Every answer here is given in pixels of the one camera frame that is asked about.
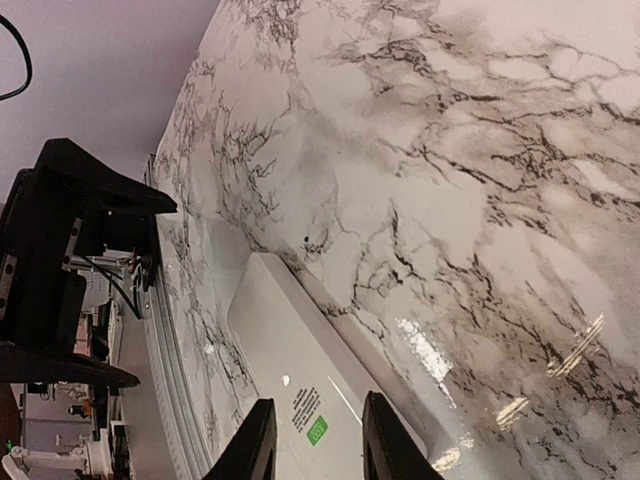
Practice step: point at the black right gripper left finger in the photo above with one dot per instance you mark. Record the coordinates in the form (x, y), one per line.
(251, 453)

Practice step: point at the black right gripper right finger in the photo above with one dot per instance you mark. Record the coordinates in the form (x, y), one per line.
(389, 452)

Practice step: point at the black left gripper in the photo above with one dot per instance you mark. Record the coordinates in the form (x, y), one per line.
(61, 209)

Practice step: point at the white remote control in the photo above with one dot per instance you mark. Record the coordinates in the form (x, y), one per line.
(296, 357)

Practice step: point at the aluminium front table rail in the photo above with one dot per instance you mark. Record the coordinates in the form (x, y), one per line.
(188, 450)

